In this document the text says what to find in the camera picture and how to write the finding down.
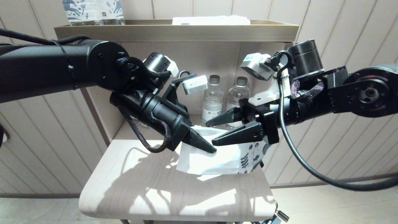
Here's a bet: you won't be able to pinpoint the white floral zip pouch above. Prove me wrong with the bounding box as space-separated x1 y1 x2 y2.
176 125 268 175

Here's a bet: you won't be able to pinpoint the clear water bottle grey cap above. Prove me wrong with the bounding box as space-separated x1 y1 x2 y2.
202 75 224 125
227 77 251 129

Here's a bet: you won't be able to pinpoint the beige wooden shelf unit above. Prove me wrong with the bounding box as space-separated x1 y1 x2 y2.
54 19 299 224

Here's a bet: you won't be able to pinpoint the white blue packet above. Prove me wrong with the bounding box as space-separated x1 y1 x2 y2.
172 16 251 26

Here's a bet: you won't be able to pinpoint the water bottle blue patterned label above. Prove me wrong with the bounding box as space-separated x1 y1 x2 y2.
101 0 125 26

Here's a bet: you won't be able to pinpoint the floral pouches on top shelf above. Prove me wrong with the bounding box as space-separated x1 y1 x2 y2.
62 0 104 26

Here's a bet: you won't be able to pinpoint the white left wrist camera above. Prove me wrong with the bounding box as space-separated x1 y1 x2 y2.
162 74 208 106

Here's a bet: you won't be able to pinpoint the silver braided cable sleeve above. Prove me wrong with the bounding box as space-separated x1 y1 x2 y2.
291 79 324 100

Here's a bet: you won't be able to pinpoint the white wall fixture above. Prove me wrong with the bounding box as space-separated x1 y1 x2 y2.
0 123 10 143

